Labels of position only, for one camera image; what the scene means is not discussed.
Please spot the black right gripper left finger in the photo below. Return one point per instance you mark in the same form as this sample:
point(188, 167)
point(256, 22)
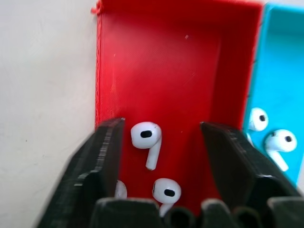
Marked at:
point(90, 166)

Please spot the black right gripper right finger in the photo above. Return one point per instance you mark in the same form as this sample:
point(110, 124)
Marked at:
point(237, 161)

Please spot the white earbud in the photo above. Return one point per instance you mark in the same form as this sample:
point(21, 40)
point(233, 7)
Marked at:
point(166, 193)
point(147, 139)
point(280, 145)
point(258, 118)
point(120, 190)

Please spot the blue plastic tray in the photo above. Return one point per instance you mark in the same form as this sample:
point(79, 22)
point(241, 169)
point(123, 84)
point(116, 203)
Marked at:
point(275, 78)

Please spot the red plastic tray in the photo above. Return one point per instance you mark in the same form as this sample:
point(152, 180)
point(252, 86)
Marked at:
point(166, 78)

